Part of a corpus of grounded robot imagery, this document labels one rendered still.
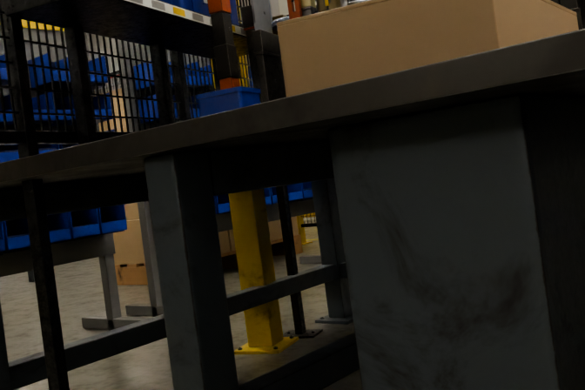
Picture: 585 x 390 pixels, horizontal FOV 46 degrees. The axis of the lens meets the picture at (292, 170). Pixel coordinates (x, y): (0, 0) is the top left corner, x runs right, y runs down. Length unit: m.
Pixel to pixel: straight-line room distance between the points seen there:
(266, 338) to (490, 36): 1.81
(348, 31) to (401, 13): 0.08
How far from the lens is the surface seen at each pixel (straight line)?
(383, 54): 0.91
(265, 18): 1.98
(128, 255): 4.93
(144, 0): 1.57
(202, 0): 1.86
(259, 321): 2.49
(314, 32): 0.97
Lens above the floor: 0.59
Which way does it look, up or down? 1 degrees up
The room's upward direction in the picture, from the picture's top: 8 degrees counter-clockwise
